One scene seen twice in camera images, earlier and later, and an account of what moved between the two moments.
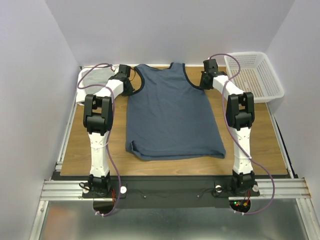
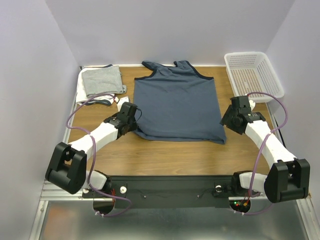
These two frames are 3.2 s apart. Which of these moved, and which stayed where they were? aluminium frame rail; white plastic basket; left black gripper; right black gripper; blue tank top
Moved: right black gripper; left black gripper; blue tank top
Stayed: aluminium frame rail; white plastic basket
